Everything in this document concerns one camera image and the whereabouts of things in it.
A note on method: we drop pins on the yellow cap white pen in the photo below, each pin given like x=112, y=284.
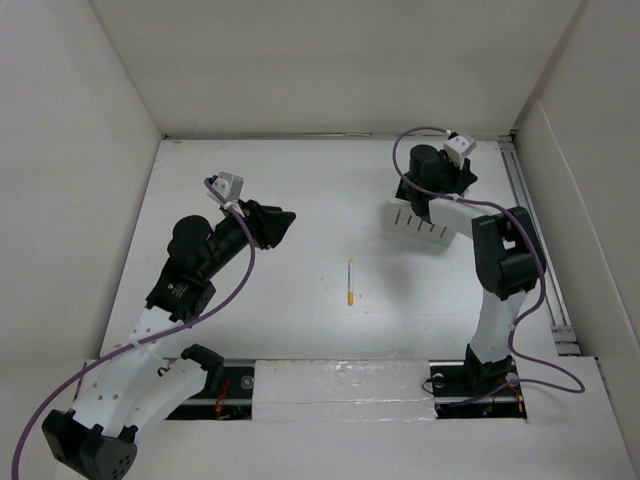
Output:
x=350, y=283

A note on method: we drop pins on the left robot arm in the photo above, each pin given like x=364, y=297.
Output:
x=99, y=435

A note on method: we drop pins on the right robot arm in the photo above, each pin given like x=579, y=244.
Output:
x=509, y=263

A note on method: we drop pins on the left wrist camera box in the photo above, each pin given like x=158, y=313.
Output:
x=224, y=188

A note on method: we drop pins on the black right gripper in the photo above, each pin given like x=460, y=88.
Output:
x=464, y=176

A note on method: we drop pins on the white foam block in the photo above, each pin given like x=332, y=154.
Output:
x=341, y=391

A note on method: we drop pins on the white pen holder box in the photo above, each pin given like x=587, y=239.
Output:
x=399, y=218

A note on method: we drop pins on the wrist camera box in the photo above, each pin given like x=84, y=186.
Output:
x=458, y=147
x=224, y=188

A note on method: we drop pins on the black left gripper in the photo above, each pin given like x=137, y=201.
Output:
x=266, y=223

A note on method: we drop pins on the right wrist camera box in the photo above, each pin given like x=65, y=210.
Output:
x=458, y=147

